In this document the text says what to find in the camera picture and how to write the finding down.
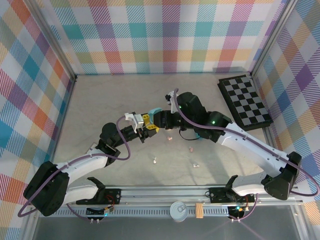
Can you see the blue earbud charging case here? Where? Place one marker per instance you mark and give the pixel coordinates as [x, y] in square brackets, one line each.
[155, 111]

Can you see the white earbud charging case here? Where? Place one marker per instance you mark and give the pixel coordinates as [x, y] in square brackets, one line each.
[169, 130]

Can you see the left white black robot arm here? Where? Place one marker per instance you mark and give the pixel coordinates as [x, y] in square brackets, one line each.
[82, 160]

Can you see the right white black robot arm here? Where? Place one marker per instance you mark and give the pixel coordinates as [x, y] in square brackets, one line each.
[250, 147]

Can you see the black grey chessboard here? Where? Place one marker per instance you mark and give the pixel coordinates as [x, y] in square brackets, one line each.
[246, 102]

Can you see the black controller board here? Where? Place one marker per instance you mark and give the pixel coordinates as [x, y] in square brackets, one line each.
[236, 211]
[100, 211]

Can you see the silver tin can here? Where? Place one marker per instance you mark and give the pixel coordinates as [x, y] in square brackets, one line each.
[178, 212]

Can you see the small cork block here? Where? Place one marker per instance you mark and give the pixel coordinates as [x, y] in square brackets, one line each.
[198, 211]

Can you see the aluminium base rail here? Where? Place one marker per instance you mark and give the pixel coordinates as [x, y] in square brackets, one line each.
[162, 193]

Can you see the aluminium side rail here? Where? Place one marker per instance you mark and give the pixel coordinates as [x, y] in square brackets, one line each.
[271, 142]

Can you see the aluminium frame post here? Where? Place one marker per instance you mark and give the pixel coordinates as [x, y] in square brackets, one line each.
[55, 42]
[272, 37]

